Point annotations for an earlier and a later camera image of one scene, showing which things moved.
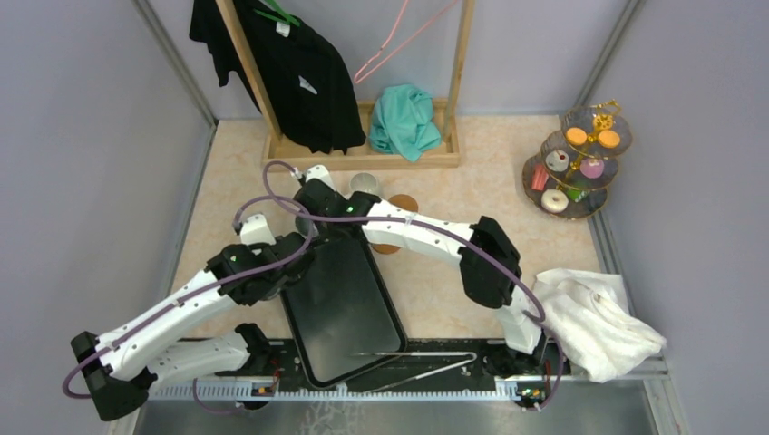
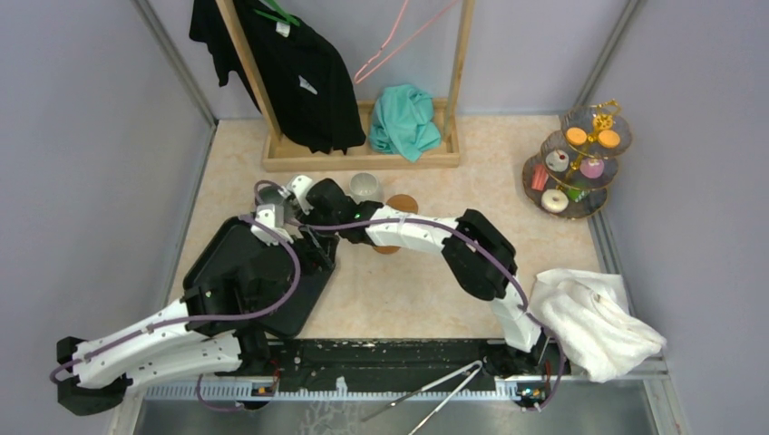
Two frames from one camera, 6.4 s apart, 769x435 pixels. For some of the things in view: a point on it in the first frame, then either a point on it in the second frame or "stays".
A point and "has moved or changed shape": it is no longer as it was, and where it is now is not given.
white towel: [589, 318] stays
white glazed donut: [554, 200] stays
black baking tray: [339, 305] has moved or changed shape
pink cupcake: [592, 168] stays
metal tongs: [467, 356] to [475, 365]
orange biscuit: [576, 136] stays
